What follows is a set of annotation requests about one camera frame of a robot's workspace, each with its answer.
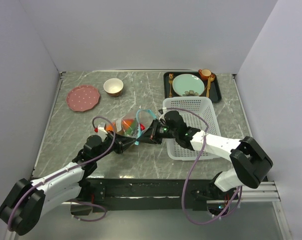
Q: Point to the floral paper bowl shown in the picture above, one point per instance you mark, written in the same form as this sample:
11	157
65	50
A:
113	87

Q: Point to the wooden spoon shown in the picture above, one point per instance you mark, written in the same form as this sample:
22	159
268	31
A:
210	79

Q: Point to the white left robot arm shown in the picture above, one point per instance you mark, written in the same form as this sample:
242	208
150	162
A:
28	200

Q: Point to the black serving tray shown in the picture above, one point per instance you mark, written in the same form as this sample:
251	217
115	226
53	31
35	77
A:
167	86

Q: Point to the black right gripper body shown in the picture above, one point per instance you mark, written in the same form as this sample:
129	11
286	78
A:
164	132

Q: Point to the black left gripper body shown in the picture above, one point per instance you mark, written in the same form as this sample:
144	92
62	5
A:
105	144

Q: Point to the clear zip top bag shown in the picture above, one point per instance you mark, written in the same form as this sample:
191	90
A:
141	116

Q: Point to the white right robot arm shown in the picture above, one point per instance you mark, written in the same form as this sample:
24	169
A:
250	162

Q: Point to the pink dotted plate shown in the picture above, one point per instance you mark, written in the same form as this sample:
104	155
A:
83	98

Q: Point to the mint green plate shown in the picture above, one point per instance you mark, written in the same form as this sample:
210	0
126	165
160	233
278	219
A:
188	85

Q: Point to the aluminium front rail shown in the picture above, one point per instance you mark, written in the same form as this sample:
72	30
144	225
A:
266	192

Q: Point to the gold fork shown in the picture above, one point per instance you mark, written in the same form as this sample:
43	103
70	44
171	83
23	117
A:
171	78

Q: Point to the orange toy tangerine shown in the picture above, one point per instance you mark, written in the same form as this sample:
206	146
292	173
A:
111	127
127	123

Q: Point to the brown ceramic cup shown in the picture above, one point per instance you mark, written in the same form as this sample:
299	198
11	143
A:
205	74

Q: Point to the white plastic mesh basket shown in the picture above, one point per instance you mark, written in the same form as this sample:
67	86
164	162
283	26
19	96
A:
197	112

